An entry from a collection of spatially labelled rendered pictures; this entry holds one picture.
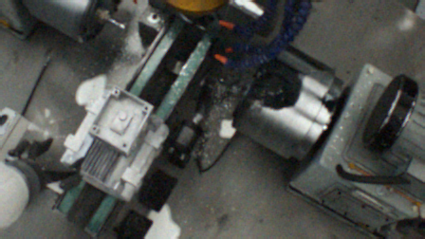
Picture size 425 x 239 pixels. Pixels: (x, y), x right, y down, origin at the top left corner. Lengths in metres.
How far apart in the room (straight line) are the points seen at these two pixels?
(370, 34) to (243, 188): 0.64
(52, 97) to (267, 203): 0.67
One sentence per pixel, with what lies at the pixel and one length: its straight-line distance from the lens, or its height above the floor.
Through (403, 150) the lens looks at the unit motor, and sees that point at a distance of 1.31.
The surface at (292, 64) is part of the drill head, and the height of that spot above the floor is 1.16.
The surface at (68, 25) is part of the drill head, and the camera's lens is 1.55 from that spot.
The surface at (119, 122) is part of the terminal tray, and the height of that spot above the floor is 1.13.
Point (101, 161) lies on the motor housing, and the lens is 1.42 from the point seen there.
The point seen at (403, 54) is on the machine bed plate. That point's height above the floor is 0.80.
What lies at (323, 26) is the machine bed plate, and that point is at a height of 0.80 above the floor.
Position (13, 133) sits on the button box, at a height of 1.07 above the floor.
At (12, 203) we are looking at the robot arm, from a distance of 1.02.
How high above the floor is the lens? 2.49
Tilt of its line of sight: 73 degrees down
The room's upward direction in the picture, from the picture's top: 8 degrees clockwise
